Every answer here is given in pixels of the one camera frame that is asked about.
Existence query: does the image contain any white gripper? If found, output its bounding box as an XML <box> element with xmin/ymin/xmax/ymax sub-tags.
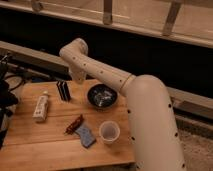
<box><xmin>69</xmin><ymin>66</ymin><xmax>86</xmax><ymax>84</ymax></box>

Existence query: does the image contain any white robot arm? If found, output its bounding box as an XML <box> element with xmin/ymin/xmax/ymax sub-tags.
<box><xmin>59</xmin><ymin>38</ymin><xmax>187</xmax><ymax>171</ymax></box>

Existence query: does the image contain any black standing eraser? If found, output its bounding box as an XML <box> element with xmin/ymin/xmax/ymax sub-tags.
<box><xmin>57</xmin><ymin>81</ymin><xmax>71</xmax><ymax>101</ymax></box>

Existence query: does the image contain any black bowl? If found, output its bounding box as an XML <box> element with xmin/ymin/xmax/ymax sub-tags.
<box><xmin>87</xmin><ymin>84</ymin><xmax>118</xmax><ymax>109</ymax></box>

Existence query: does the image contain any brown snack wrapper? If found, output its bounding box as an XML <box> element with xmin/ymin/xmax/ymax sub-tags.
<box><xmin>65</xmin><ymin>115</ymin><xmax>84</xmax><ymax>134</ymax></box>

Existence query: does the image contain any white tube bottle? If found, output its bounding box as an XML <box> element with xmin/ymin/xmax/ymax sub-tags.
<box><xmin>33</xmin><ymin>91</ymin><xmax>49</xmax><ymax>122</ymax></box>

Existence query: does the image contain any wooden table board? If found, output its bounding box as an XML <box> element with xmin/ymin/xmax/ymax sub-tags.
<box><xmin>0</xmin><ymin>80</ymin><xmax>134</xmax><ymax>171</ymax></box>

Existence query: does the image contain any translucent plastic cup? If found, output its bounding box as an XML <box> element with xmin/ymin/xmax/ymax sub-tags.
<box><xmin>99</xmin><ymin>121</ymin><xmax>120</xmax><ymax>145</ymax></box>

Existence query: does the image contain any blue sponge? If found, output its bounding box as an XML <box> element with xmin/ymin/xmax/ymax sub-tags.
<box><xmin>75</xmin><ymin>124</ymin><xmax>96</xmax><ymax>148</ymax></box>

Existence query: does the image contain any black equipment at left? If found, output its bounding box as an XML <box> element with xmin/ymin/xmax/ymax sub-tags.
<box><xmin>0</xmin><ymin>55</ymin><xmax>18</xmax><ymax>148</ymax></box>

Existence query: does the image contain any black cable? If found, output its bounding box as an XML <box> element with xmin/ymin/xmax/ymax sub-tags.
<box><xmin>4</xmin><ymin>73</ymin><xmax>27</xmax><ymax>92</ymax></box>

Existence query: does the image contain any metal rail bracket middle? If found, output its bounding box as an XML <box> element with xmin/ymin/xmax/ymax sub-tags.
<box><xmin>102</xmin><ymin>0</ymin><xmax>113</xmax><ymax>25</ymax></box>

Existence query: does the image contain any metal rail bracket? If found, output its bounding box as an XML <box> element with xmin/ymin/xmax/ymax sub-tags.
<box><xmin>102</xmin><ymin>0</ymin><xmax>113</xmax><ymax>25</ymax></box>
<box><xmin>31</xmin><ymin>0</ymin><xmax>43</xmax><ymax>12</ymax></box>
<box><xmin>162</xmin><ymin>1</ymin><xmax>181</xmax><ymax>36</ymax></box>

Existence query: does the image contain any metal rail bracket left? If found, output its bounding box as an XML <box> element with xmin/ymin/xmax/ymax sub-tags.
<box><xmin>31</xmin><ymin>0</ymin><xmax>43</xmax><ymax>12</ymax></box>

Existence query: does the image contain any metal rail bracket right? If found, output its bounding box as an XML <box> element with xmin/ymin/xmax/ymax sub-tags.
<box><xmin>162</xmin><ymin>1</ymin><xmax>181</xmax><ymax>36</ymax></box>

